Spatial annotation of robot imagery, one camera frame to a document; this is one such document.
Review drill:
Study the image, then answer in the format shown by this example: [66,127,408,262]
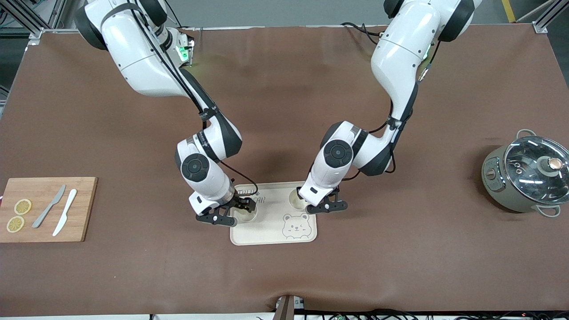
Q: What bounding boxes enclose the white IKEA cup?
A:
[289,188,308,211]
[233,204,259,224]

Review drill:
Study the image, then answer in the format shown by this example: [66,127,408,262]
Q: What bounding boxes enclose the grey electric cooking pot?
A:
[481,129,569,218]

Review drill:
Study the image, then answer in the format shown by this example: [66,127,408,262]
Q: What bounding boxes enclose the cream bear print tray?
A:
[230,181,318,246]

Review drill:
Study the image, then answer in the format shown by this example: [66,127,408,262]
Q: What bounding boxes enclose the glass pot lid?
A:
[504,136,569,205]

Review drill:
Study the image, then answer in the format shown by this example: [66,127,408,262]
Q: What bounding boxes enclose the white plastic knife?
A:
[52,189,78,237]

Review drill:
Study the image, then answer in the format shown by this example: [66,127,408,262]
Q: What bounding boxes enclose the black base cables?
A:
[340,21,384,46]

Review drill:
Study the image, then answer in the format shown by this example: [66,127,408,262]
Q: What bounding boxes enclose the grey plastic knife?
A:
[32,184,67,229]

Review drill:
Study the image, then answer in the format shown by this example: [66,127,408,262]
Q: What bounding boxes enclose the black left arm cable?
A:
[351,40,438,182]

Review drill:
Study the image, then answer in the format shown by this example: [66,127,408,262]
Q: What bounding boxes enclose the wooden cutting board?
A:
[0,177,98,243]

